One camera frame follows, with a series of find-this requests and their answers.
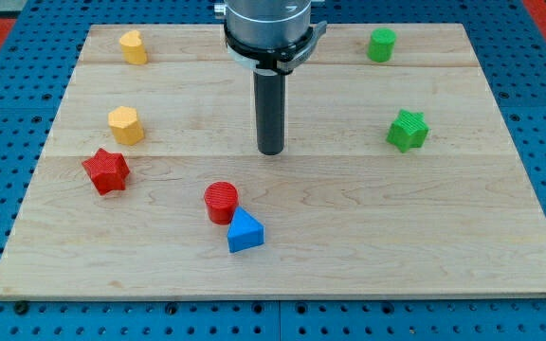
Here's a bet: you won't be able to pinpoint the red cylinder block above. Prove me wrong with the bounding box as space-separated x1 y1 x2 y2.
204 182 239 225

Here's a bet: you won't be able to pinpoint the yellow hexagon block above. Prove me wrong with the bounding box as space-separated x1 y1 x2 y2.
107 106 145 146

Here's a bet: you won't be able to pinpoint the green star block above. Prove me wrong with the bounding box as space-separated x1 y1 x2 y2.
386 109 429 153

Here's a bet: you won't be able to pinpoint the blue triangle block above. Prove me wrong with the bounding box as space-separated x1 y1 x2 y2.
227 206 264 253

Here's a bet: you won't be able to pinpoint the green cylinder block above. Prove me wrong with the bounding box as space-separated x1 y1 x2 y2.
367 27 396 63

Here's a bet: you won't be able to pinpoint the red star block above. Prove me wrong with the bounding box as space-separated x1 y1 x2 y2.
82 148 130 195

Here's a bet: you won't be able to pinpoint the wooden board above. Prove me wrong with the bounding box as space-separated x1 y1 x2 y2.
0 24 546 301

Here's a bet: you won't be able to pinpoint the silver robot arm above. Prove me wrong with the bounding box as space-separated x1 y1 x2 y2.
214 0 327 155

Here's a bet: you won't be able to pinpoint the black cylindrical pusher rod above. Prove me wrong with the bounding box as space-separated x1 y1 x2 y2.
253 73 285 155

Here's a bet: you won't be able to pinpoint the yellow heart block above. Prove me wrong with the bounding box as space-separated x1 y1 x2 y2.
118 30 148 65

